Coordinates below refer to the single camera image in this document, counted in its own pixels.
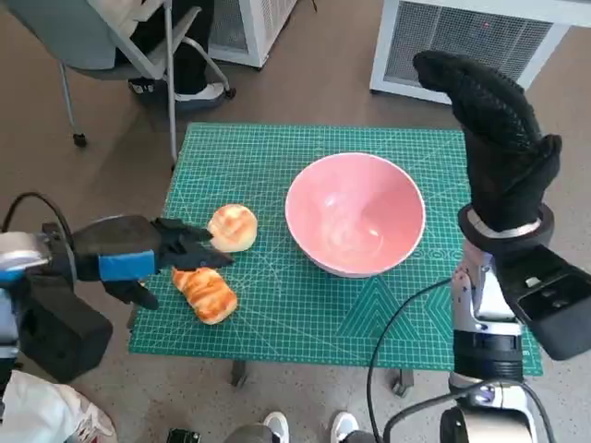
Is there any round pale bread bun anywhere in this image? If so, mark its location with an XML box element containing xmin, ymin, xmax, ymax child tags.
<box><xmin>206</xmin><ymin>204</ymin><xmax>259</xmax><ymax>253</ymax></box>

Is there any small black device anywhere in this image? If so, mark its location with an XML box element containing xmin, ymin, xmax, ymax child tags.
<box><xmin>165</xmin><ymin>427</ymin><xmax>204</xmax><ymax>443</ymax></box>

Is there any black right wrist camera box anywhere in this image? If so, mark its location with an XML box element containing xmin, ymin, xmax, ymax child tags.
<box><xmin>496</xmin><ymin>243</ymin><xmax>591</xmax><ymax>362</ymax></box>

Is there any large white grilled cabinet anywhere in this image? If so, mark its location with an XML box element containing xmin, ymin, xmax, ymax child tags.
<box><xmin>368</xmin><ymin>0</ymin><xmax>572</xmax><ymax>105</ymax></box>

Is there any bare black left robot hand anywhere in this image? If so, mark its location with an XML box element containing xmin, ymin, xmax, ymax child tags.
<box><xmin>68</xmin><ymin>214</ymin><xmax>235</xmax><ymax>311</ymax></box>

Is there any small white grilled cabinet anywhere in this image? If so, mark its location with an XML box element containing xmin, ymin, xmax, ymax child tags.
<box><xmin>207</xmin><ymin>0</ymin><xmax>301</xmax><ymax>69</ymax></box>

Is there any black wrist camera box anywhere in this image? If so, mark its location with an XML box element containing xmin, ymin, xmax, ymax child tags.
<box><xmin>496</xmin><ymin>243</ymin><xmax>591</xmax><ymax>362</ymax></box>
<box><xmin>18</xmin><ymin>276</ymin><xmax>115</xmax><ymax>384</ymax></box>

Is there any pink bowl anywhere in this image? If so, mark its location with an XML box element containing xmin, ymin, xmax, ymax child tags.
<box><xmin>284</xmin><ymin>153</ymin><xmax>427</xmax><ymax>279</ymax></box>

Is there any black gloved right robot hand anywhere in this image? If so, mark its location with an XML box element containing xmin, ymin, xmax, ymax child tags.
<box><xmin>412</xmin><ymin>49</ymin><xmax>563</xmax><ymax>236</ymax></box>

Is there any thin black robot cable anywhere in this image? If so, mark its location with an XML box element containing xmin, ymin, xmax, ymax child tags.
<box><xmin>367</xmin><ymin>279</ymin><xmax>463</xmax><ymax>443</ymax></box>

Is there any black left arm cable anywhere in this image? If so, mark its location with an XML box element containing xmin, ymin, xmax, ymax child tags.
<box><xmin>0</xmin><ymin>192</ymin><xmax>75</xmax><ymax>250</ymax></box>

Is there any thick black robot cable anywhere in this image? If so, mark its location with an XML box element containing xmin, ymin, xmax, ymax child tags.
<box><xmin>382</xmin><ymin>377</ymin><xmax>555</xmax><ymax>443</ymax></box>

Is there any long striped golden bread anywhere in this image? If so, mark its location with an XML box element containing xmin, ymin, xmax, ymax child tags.
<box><xmin>171</xmin><ymin>266</ymin><xmax>239</xmax><ymax>327</ymax></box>

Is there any grey office chair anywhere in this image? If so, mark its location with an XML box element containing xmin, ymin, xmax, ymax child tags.
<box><xmin>13</xmin><ymin>0</ymin><xmax>236</xmax><ymax>161</ymax></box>

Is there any person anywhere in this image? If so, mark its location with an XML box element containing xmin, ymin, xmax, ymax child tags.
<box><xmin>0</xmin><ymin>368</ymin><xmax>115</xmax><ymax>443</ymax></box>
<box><xmin>115</xmin><ymin>0</ymin><xmax>227</xmax><ymax>102</ymax></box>
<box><xmin>228</xmin><ymin>410</ymin><xmax>384</xmax><ymax>443</ymax></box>

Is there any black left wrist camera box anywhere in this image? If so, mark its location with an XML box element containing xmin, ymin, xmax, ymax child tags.
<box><xmin>18</xmin><ymin>276</ymin><xmax>115</xmax><ymax>384</ymax></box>

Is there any green cutting mat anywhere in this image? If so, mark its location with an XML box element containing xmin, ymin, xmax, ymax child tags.
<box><xmin>127</xmin><ymin>122</ymin><xmax>545</xmax><ymax>376</ymax></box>

